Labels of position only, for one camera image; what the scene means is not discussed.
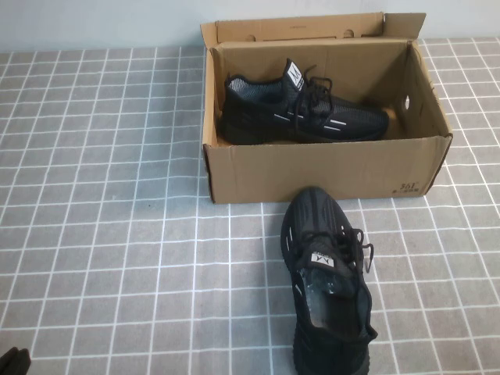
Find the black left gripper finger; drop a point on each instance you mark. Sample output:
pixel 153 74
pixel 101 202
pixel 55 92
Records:
pixel 8 363
pixel 23 363

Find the black sneaker with white tongue label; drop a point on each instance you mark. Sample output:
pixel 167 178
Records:
pixel 312 218
pixel 254 117

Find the brown cardboard shoe box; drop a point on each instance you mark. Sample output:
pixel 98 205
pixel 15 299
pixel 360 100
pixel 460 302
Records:
pixel 312 172

